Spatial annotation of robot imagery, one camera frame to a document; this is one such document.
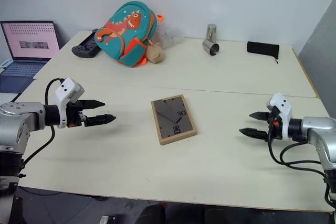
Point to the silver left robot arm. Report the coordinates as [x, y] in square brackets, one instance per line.
[15, 121]

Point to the teal dinosaur backpack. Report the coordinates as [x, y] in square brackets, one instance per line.
[125, 34]

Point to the wooden picture frame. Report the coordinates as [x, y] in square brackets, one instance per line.
[173, 119]

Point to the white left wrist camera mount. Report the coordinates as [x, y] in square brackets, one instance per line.
[67, 91]

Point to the upright steel cup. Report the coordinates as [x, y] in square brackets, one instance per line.
[211, 33]

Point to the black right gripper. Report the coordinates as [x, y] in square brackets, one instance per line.
[273, 122]

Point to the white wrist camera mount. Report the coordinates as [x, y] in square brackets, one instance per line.
[67, 91]
[282, 111]

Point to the open laptop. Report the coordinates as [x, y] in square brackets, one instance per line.
[25, 51]

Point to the black game controller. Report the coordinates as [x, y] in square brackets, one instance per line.
[84, 47]

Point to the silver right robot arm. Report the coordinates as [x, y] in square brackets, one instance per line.
[318, 134]

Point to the clear plastic bag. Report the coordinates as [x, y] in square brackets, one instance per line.
[168, 40]

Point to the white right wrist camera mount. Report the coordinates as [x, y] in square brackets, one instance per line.
[282, 111]

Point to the lying steel cup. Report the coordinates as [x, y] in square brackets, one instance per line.
[211, 46]

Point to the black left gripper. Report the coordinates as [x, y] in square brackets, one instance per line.
[75, 116]

